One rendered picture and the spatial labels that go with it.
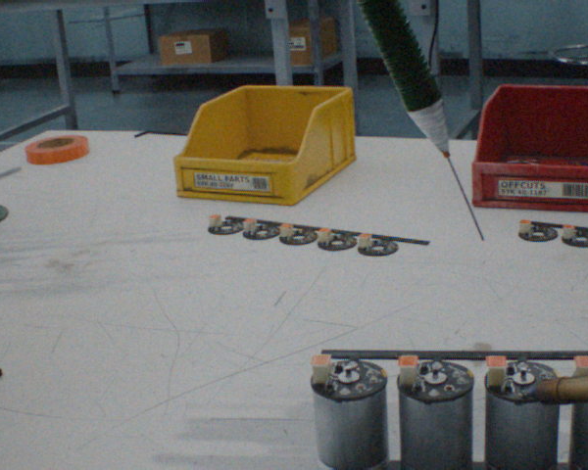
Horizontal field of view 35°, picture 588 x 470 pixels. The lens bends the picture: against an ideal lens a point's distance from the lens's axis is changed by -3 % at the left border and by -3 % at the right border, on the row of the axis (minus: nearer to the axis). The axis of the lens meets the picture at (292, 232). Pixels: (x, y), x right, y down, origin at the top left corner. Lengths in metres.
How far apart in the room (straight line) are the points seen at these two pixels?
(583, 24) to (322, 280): 4.28
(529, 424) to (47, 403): 0.24
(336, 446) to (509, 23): 4.56
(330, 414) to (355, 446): 0.01
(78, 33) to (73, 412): 5.44
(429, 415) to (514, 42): 4.57
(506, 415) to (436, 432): 0.02
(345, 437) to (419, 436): 0.02
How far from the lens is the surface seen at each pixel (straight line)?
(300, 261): 0.57
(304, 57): 4.67
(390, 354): 0.32
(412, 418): 0.31
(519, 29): 4.83
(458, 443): 0.31
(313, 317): 0.50
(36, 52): 6.07
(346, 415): 0.30
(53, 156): 0.86
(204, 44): 4.99
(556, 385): 0.28
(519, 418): 0.30
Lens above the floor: 0.96
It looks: 20 degrees down
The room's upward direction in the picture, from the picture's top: 5 degrees counter-clockwise
